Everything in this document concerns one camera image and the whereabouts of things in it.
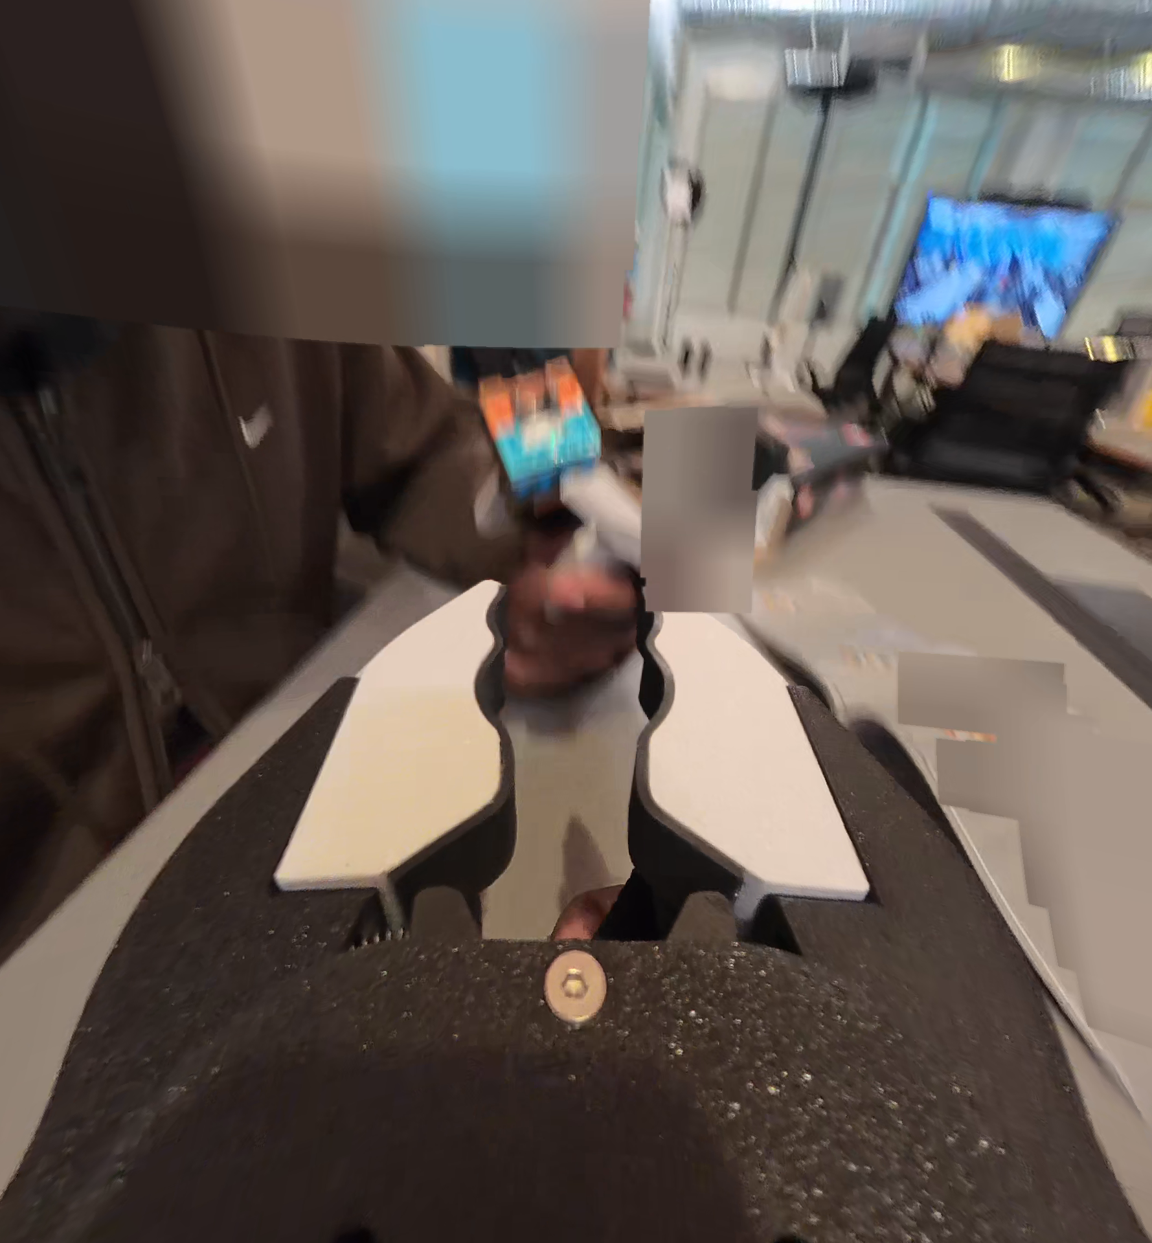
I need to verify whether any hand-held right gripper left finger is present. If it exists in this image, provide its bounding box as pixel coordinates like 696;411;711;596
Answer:
274;580;518;917

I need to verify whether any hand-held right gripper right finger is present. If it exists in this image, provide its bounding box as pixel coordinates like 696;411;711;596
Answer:
631;614;873;934

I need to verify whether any multicoloured brick model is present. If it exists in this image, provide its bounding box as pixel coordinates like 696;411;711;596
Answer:
479;357;603;507

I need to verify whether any person's left forearm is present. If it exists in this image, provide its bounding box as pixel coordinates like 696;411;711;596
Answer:
342;345;530;586

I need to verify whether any grey desk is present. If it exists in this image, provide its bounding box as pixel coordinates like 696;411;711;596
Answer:
0;476;1152;1243

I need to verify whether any person's left hand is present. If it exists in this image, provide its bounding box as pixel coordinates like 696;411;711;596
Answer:
503;560;639;695

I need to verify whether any dark printed toy box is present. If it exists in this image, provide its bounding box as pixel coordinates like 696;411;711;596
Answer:
755;418;889;547

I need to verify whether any grey instruction booklet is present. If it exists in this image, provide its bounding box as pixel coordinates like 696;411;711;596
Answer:
760;612;1152;1118

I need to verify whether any light panel on stand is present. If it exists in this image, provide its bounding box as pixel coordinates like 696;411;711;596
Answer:
659;163;706;344

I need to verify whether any person's brown jacket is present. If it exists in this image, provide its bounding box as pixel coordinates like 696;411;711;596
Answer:
0;301;499;1011

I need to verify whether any black mesh office chair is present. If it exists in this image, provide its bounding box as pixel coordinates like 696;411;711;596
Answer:
901;340;1132;494

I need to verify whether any black desk cable cover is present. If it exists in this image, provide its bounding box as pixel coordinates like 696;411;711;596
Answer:
930;505;1152;751

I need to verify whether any large wall screen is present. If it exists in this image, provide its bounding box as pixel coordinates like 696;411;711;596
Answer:
890;194;1121;344

